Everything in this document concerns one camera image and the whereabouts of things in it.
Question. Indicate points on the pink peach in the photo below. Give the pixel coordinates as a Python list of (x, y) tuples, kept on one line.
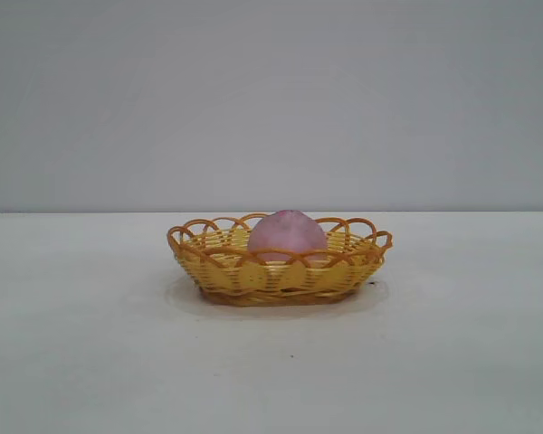
[(287, 235)]

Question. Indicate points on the yellow woven wicker basket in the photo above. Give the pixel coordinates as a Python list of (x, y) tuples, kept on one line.
[(235, 280)]

